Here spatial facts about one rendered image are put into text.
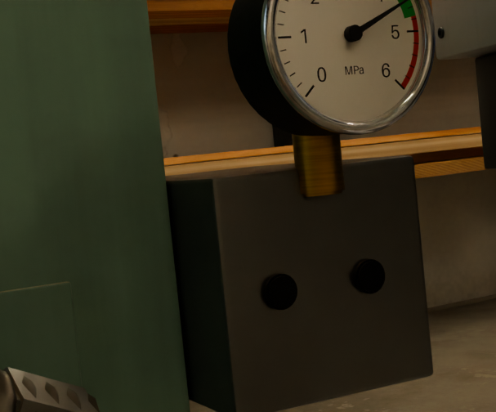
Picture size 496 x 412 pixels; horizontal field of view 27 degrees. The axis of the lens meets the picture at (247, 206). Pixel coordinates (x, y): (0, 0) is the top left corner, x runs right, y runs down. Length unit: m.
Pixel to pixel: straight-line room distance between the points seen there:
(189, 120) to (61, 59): 2.84
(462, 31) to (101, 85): 0.47
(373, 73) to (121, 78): 0.09
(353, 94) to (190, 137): 2.87
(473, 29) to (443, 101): 2.99
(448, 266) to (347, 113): 3.44
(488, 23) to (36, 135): 0.47
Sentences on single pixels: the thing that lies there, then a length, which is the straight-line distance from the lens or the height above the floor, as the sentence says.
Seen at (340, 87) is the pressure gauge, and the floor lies 0.64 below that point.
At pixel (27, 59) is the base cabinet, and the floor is 0.66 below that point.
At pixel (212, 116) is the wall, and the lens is 3.23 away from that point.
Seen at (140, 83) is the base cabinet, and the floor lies 0.65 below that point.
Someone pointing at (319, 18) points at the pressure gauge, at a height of 0.67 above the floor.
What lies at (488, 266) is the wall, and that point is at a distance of 3.88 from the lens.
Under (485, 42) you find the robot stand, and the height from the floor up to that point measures 0.69.
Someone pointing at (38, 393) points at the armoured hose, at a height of 0.58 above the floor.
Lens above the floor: 0.63
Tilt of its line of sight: 3 degrees down
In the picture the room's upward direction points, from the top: 6 degrees counter-clockwise
